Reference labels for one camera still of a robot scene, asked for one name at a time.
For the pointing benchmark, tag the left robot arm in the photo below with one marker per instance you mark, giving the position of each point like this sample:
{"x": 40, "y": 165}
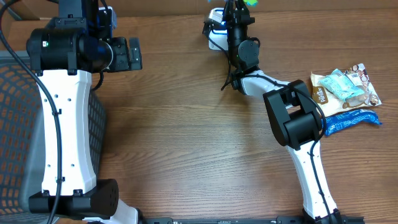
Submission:
{"x": 64, "y": 55}

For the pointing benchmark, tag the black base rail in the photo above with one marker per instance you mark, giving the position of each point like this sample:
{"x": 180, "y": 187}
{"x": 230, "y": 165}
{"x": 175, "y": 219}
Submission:
{"x": 278, "y": 220}

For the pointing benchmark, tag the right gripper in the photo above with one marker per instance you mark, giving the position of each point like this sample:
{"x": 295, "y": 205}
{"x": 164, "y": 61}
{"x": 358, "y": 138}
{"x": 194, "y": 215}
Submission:
{"x": 238, "y": 13}

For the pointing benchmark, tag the grey plastic shopping basket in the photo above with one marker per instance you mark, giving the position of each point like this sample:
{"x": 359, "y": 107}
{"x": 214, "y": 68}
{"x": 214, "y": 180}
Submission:
{"x": 23, "y": 139}

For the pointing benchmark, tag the blue oreo packet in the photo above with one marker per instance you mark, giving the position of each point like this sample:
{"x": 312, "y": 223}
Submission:
{"x": 339, "y": 122}

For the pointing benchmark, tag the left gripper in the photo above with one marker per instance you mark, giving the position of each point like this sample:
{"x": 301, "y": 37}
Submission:
{"x": 124, "y": 62}

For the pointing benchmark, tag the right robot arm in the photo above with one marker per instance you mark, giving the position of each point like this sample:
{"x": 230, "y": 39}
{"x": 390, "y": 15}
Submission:
{"x": 297, "y": 122}

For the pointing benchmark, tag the beige cookie bag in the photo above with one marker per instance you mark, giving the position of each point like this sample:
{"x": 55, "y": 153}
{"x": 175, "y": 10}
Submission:
{"x": 331, "y": 105}

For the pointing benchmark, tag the green snack bag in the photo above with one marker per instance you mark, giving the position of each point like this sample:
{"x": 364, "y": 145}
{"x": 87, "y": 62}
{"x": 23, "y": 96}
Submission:
{"x": 252, "y": 3}

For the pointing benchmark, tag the cardboard back panel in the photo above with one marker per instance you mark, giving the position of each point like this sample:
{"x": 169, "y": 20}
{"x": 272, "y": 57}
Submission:
{"x": 36, "y": 9}

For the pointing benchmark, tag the teal snack packet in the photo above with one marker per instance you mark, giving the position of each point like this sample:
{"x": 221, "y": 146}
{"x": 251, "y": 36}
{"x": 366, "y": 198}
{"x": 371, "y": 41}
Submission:
{"x": 341, "y": 86}

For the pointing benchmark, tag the white barcode scanner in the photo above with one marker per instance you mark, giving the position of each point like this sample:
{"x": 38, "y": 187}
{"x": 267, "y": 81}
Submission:
{"x": 219, "y": 37}

